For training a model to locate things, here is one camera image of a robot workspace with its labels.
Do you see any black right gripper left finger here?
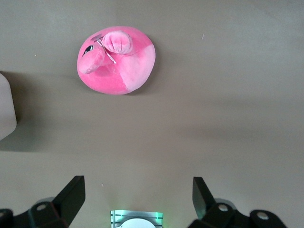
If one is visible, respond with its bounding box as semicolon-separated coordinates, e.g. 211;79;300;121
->
0;175;86;228

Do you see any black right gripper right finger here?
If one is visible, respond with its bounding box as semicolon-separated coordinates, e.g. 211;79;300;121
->
189;176;289;228

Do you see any pink plush toy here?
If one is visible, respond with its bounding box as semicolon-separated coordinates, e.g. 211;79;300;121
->
76;25;156;95

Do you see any pink translucent storage box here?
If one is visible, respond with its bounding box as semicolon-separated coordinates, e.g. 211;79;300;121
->
0;71;17;141

